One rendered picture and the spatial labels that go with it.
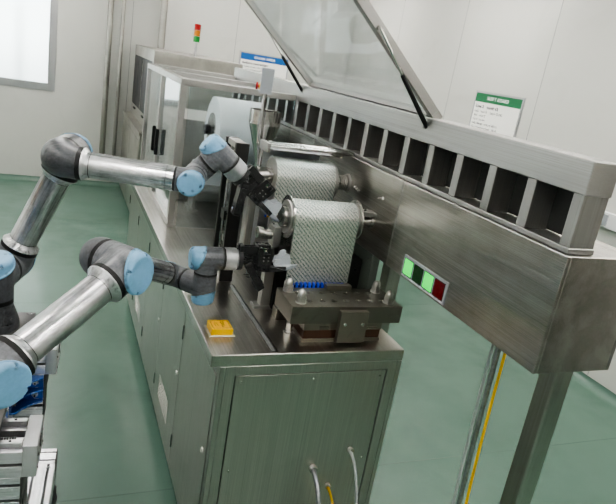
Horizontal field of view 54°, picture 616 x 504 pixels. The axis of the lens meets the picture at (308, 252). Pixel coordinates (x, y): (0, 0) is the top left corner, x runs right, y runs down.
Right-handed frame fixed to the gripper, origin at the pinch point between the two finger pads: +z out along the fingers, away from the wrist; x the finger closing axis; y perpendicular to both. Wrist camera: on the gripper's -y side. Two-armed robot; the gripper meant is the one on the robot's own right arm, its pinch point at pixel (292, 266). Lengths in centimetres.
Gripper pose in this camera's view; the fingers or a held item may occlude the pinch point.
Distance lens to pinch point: 207.5
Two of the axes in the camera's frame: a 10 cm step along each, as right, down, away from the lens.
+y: 1.6, -9.4, -2.9
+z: 9.2, 0.4, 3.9
